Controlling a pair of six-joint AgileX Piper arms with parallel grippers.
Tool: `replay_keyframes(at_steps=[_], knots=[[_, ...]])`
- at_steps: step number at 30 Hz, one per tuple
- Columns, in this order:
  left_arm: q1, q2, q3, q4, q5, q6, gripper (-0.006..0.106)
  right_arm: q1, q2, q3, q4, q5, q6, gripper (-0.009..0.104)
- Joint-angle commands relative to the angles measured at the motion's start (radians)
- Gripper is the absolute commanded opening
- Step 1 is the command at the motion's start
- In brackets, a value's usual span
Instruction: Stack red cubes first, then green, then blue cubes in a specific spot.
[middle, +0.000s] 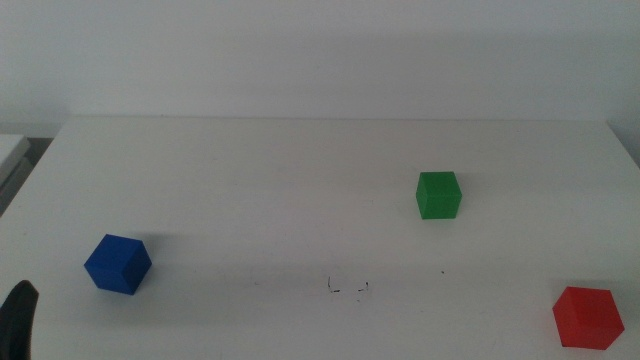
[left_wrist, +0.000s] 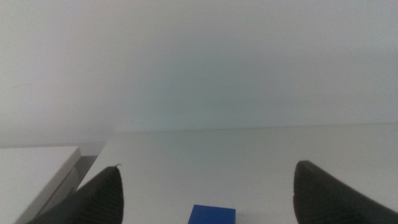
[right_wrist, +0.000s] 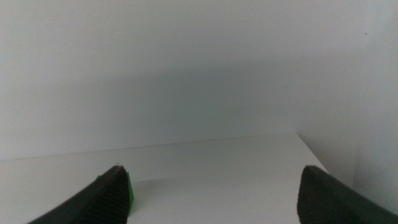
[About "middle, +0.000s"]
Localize red cube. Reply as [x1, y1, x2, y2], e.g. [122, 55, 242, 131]
[551, 285, 626, 351]

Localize green cube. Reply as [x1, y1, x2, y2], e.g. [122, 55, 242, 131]
[415, 171, 463, 220]

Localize blue cube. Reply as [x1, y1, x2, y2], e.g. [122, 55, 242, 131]
[83, 233, 153, 296]

